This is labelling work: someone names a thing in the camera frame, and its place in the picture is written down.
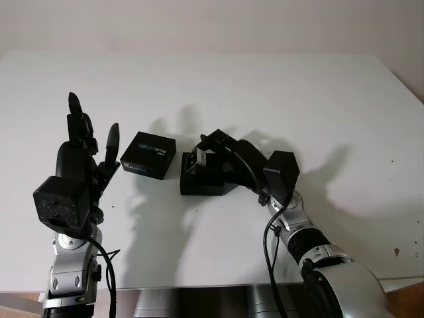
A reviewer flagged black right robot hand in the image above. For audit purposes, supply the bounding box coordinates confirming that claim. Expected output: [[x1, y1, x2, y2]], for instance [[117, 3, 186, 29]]
[[193, 129, 270, 197]]

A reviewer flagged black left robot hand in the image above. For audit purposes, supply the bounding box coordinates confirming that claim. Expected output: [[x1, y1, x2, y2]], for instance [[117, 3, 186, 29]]
[[54, 92, 121, 216]]

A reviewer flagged small silver camera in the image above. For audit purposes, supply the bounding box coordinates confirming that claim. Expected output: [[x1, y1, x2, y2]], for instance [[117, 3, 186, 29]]
[[184, 148, 215, 174]]

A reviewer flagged black box base with foam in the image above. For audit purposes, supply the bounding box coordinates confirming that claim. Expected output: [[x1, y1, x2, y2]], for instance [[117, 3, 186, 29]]
[[180, 152, 227, 197]]

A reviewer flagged black printed RealSense box lid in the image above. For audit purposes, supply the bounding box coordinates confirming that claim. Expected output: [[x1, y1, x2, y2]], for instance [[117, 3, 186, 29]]
[[119, 131, 176, 181]]

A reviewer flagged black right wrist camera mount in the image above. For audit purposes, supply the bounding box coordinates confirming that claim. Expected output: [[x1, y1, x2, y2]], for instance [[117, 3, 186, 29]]
[[262, 150, 301, 208]]

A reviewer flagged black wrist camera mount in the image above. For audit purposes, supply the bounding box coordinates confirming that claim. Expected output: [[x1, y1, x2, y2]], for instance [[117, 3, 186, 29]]
[[32, 176, 90, 233], [262, 150, 301, 208]]

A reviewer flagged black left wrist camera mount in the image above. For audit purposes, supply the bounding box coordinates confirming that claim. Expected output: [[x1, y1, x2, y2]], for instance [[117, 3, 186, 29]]
[[32, 176, 90, 233]]

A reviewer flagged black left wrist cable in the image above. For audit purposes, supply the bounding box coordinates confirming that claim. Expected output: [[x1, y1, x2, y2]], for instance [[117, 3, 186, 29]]
[[64, 231, 122, 318]]

